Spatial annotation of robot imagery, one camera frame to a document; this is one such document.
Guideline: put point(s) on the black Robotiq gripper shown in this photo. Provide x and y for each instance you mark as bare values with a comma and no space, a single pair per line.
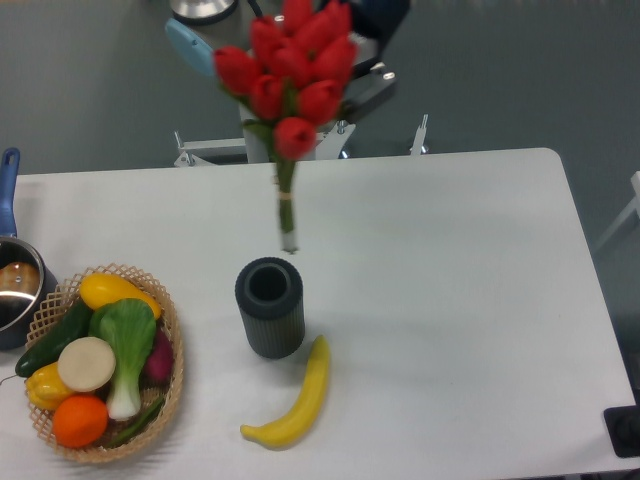
374,22

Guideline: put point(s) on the red tulip bouquet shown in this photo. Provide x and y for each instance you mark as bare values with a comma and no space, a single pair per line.
291,80

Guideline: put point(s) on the yellow banana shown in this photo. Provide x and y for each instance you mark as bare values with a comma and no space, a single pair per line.
300,418

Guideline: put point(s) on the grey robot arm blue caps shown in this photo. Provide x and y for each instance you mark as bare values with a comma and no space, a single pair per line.
197,28

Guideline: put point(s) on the dark grey ribbed vase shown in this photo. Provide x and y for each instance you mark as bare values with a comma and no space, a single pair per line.
269,295

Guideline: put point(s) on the white furniture leg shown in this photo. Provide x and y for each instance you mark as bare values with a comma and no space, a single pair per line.
624,223

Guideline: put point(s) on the yellow squash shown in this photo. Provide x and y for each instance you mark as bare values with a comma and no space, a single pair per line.
100,289

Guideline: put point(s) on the green bok choy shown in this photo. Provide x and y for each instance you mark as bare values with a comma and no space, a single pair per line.
128,326

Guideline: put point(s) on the green cucumber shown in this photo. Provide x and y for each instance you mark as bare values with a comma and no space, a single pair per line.
74,325

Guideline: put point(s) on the woven wicker basket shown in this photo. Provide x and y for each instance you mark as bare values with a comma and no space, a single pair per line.
52,310

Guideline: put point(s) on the green chili pepper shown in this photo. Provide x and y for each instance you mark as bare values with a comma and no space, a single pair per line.
138,425

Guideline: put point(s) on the beige round bun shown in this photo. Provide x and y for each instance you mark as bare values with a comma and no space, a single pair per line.
86,364

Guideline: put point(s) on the black device at table edge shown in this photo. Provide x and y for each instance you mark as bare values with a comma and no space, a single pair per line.
623,428

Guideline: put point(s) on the orange fruit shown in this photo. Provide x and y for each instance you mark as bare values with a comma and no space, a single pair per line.
80,420

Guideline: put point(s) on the yellow bell pepper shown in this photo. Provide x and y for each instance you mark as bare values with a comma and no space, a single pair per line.
45,388

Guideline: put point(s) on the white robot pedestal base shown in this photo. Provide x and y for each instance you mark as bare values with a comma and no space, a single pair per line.
330,144

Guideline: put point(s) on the blue handled saucepan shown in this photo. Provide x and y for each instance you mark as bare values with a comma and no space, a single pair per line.
25,279

